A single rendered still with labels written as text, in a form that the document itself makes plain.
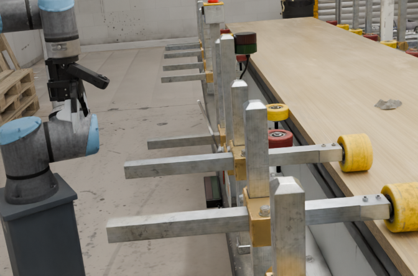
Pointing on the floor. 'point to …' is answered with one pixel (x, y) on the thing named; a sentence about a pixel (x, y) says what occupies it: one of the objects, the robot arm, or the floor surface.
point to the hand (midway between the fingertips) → (83, 125)
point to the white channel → (387, 1)
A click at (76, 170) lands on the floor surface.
